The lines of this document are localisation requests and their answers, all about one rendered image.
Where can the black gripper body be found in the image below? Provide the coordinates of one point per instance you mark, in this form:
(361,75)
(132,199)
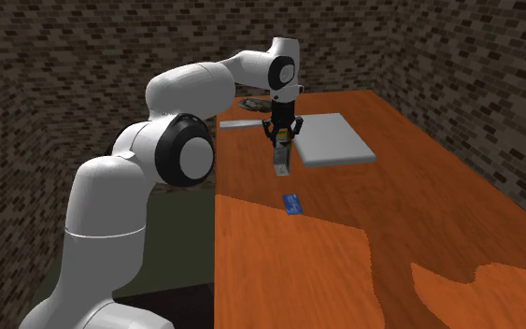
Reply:
(283,114)

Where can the thin grey flat bar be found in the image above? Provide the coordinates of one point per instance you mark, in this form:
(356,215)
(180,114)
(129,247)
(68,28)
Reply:
(240,124)

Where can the blue card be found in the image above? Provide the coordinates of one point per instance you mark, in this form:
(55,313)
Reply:
(292,204)

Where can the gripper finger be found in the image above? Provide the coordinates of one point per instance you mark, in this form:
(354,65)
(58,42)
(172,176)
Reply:
(269,131)
(297,127)

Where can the dark robot stand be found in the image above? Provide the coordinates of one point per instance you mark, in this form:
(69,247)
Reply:
(185,307)

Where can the large grey flat slab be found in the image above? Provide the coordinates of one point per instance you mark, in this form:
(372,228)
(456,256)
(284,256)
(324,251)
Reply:
(331,139)

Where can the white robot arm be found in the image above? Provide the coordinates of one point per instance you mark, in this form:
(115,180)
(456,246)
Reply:
(107,200)

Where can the grey carton with yellow top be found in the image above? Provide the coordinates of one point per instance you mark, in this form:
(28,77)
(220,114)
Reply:
(282,159)

